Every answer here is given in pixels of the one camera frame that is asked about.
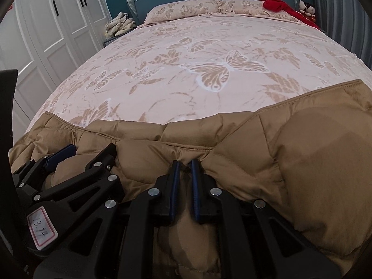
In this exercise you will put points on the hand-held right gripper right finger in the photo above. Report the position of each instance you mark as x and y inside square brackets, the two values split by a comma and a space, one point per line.
[196, 194]

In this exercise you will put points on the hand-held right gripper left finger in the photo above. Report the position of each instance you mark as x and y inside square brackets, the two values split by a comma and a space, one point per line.
[174, 194]

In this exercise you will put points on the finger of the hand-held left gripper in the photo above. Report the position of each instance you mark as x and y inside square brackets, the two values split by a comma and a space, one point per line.
[101, 165]
[62, 154]

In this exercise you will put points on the brown quilted jacket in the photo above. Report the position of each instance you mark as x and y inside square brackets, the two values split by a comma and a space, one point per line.
[261, 151]

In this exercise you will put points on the white wardrobe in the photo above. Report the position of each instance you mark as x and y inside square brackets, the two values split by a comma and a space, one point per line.
[58, 35]

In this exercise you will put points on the beige butterfly print bedspread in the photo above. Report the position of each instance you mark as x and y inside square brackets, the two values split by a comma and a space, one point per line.
[174, 64]

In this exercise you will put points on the pile of folded cream cloths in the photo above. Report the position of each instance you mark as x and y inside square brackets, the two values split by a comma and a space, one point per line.
[119, 24]

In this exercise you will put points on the red paper cutout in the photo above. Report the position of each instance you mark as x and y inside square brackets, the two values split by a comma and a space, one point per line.
[10, 6]

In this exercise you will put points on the beige floral pillow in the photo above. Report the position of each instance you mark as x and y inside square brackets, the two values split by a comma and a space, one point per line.
[247, 7]
[180, 11]

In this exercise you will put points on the red garment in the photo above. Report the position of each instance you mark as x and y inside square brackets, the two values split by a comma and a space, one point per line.
[279, 5]

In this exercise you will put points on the small plush doll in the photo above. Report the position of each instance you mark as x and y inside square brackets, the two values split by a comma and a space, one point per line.
[302, 5]
[310, 12]

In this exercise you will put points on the blue-grey curtain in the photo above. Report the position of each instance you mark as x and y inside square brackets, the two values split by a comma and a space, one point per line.
[343, 14]

